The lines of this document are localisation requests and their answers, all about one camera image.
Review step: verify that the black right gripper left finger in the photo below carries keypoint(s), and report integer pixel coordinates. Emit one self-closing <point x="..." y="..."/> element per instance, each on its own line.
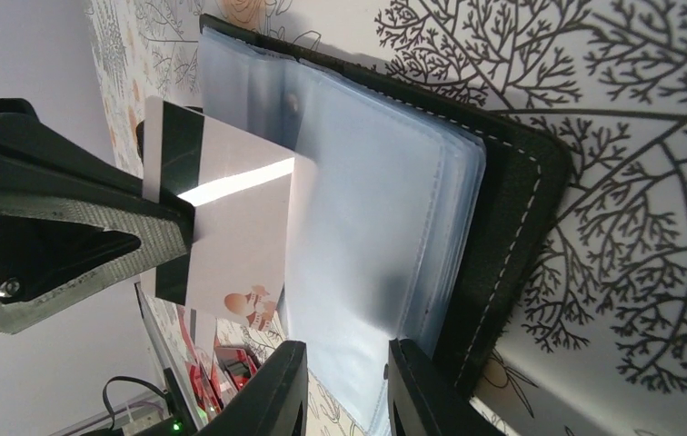
<point x="273" y="402"/>

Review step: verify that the white floral card top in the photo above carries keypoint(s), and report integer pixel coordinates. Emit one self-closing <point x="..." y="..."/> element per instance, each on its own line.
<point x="247" y="196"/>

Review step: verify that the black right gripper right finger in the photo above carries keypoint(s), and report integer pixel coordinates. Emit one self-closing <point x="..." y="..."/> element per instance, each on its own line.
<point x="420" y="402"/>

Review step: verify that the floral patterned table mat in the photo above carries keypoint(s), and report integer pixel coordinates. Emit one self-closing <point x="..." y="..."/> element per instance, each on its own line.
<point x="597" y="345"/>

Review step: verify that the black card holder wallet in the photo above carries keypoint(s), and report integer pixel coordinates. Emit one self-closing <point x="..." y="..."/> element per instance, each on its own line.
<point x="423" y="221"/>

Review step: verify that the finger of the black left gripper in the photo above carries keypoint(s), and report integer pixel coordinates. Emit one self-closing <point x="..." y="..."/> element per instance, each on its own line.
<point x="72" y="225"/>

